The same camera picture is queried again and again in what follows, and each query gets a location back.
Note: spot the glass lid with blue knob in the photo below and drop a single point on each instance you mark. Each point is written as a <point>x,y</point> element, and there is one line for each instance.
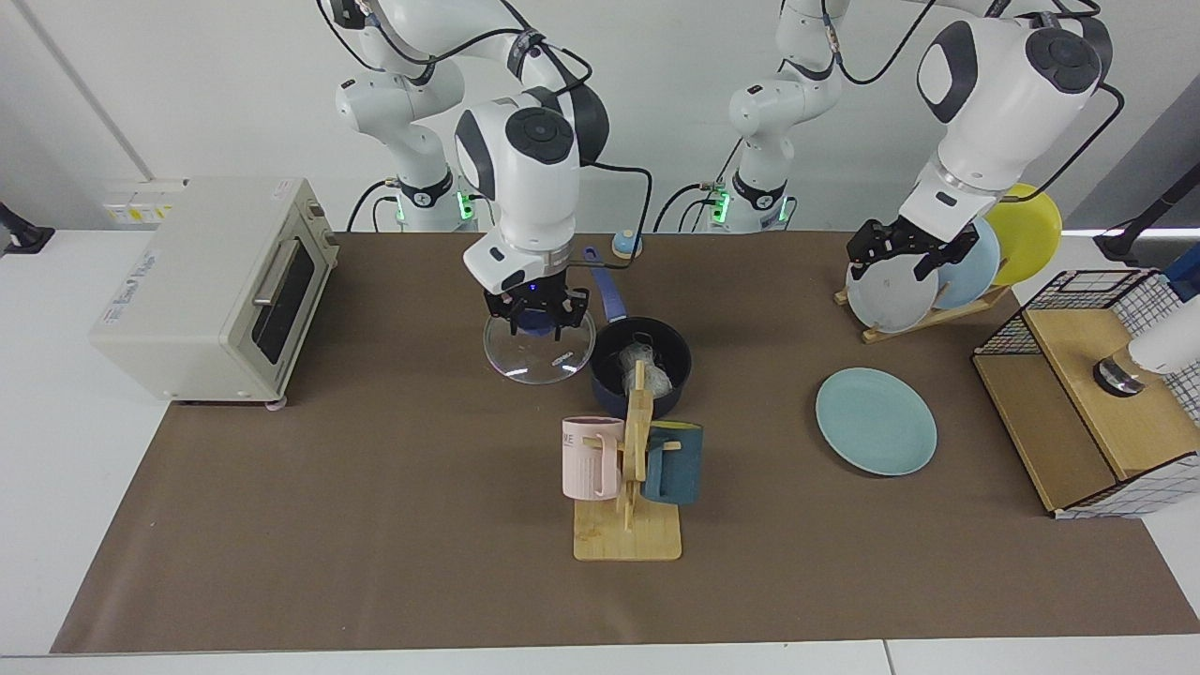
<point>539,361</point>

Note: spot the white vermicelli bundle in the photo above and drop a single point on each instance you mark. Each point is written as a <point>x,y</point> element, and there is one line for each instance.
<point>656,370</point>

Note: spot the light blue plate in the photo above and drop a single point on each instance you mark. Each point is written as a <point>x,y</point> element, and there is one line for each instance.
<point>970,277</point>

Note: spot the grey plate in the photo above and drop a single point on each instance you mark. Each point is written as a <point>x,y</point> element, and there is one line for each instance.
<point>886,300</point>

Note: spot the wooden plate rack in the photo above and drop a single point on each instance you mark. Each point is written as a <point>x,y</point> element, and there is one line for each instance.
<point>947,319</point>

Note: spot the yellow plate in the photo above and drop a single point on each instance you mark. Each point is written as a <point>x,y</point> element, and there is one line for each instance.
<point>1027,230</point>

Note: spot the pale green plate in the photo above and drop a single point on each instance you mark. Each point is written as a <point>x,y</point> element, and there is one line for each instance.
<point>877,422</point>

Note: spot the small blue round thing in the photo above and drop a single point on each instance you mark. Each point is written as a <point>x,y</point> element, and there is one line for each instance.
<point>627,246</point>

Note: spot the pink cup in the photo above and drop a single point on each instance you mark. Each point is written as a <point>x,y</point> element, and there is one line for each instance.
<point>589,464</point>

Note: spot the dark teal cup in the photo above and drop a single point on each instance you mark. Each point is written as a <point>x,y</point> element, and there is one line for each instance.
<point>677,469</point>

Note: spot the wooden cup stand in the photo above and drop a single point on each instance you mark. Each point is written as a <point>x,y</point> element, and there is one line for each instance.
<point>628,539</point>

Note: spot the black slanted stand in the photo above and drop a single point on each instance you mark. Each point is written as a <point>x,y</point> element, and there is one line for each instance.
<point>1153,220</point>

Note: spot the brown table cloth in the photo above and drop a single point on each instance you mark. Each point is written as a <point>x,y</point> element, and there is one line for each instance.
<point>375,525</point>

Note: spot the blue object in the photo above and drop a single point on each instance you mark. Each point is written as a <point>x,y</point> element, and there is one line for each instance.
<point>1186,277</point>

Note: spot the pale toaster oven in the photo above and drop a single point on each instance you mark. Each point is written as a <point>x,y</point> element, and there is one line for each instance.
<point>187,300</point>

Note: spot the black clamp stand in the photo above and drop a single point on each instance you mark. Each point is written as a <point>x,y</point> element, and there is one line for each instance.
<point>23,234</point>

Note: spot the white wall socket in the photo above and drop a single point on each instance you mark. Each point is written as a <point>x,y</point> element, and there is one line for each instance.
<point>136,202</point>

